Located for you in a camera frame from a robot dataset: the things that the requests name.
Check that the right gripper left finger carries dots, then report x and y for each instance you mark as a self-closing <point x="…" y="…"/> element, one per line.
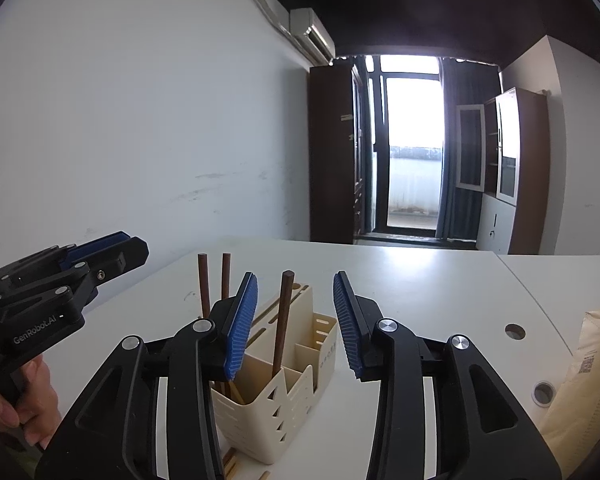
<point x="110" y="430"/>

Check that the glass balcony door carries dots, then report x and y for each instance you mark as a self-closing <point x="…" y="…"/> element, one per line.
<point x="405" y="142"/>

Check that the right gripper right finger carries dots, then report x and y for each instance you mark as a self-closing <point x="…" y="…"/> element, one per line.
<point x="445" y="390"/>

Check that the white brown glass cabinet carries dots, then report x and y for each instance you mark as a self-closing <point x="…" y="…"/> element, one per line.
<point x="515" y="134"/>

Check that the white air conditioner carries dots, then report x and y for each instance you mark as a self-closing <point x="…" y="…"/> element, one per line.
<point x="307" y="28"/>

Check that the brown paper bag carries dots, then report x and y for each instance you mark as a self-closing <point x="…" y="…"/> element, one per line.
<point x="571" y="426"/>

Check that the cream plastic utensil holder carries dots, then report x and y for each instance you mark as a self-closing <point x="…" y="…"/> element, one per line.
<point x="276" y="408"/>

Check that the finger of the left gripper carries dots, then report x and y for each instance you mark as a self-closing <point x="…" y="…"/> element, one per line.
<point x="82" y="252"/>
<point x="117" y="260"/>

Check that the dark brown chopstick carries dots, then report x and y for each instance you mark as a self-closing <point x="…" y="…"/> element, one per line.
<point x="203" y="282"/>
<point x="286" y="288"/>
<point x="225" y="275"/>

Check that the person left hand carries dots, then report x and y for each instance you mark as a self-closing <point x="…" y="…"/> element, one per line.
<point x="37" y="410"/>

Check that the dark wooden wardrobe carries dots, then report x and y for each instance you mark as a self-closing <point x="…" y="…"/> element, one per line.
<point x="336" y="164"/>

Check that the dark blue curtain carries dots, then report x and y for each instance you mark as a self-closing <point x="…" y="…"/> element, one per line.
<point x="463" y="83"/>

